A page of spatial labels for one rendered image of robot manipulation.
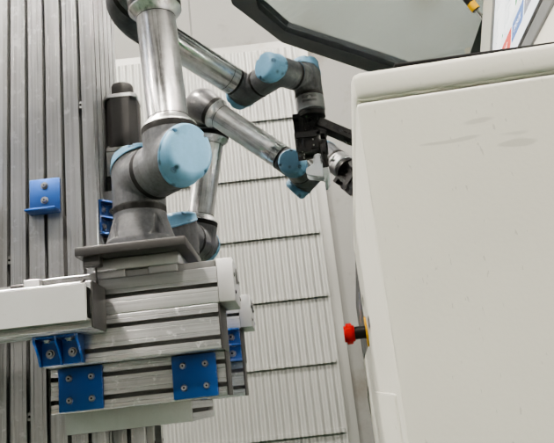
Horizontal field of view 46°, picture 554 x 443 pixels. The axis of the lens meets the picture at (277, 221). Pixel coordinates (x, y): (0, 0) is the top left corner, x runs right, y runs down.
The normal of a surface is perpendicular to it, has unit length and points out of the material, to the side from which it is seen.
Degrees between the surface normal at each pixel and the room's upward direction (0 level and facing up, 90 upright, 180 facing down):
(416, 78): 90
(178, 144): 97
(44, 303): 90
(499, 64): 90
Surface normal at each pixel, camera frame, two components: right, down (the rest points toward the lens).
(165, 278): -0.04, -0.26
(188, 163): 0.68, -0.15
